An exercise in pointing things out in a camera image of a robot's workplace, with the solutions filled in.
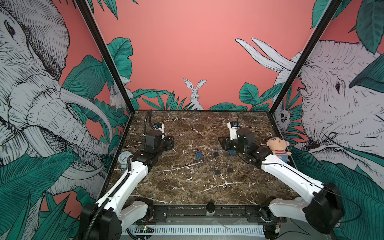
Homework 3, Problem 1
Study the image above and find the blue padlock silver shackle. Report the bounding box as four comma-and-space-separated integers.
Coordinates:
229, 150, 237, 156

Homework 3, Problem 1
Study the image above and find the blue padlock with keys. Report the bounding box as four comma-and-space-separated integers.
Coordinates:
196, 150, 204, 159

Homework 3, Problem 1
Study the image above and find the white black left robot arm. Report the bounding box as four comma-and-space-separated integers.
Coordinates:
75, 130, 175, 240

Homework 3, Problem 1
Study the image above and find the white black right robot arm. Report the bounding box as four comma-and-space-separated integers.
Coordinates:
218, 127, 345, 235

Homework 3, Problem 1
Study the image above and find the plush doll striped shirt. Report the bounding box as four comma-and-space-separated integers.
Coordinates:
266, 137, 292, 163

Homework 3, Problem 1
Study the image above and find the small teal alarm clock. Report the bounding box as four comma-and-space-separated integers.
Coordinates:
118, 151, 132, 169

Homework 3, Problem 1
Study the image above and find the green circuit board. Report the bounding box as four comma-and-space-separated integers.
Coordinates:
135, 225, 155, 235

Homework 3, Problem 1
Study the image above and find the white ventilated strip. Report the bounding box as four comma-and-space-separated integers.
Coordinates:
128, 225, 265, 237

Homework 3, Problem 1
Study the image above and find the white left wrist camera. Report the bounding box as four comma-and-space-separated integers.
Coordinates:
154, 123, 166, 139

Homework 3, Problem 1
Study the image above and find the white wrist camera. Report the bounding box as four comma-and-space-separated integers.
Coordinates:
154, 123, 166, 139
227, 121, 239, 140

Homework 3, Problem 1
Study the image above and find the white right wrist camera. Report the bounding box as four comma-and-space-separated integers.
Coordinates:
227, 121, 239, 140

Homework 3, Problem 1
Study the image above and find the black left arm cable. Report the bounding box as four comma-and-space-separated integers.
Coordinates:
143, 109, 154, 136

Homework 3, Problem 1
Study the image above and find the black knob on rail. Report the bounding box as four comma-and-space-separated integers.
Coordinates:
205, 202, 216, 216

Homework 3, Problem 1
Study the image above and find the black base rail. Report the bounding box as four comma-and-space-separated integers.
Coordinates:
142, 205, 287, 225

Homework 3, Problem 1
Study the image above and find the black left corner frame post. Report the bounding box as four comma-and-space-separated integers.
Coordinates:
75, 0, 135, 115

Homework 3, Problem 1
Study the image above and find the black corner frame post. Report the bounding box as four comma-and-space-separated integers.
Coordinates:
269, 0, 342, 115
75, 0, 135, 115

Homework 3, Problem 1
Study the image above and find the black right corner frame post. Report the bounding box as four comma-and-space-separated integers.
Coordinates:
269, 0, 342, 115

